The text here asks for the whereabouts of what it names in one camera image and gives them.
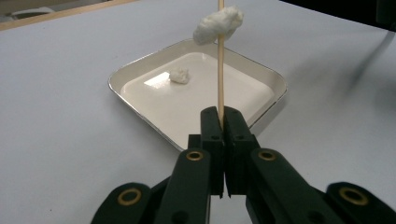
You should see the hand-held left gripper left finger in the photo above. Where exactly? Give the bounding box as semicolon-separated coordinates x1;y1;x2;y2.
155;105;225;224

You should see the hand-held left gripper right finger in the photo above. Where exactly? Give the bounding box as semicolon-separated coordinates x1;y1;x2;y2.
224;105;344;224

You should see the square white tray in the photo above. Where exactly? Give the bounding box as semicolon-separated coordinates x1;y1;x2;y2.
107;38;289;153

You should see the wooden skewer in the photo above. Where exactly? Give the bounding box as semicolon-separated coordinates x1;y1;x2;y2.
217;0;226;126

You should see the white marshmallow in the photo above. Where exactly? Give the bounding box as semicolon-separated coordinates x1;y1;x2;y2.
192;5;245;47
168;66;191;85

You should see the white chair base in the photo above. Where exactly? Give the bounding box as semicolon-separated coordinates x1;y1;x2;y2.
8;6;56;21

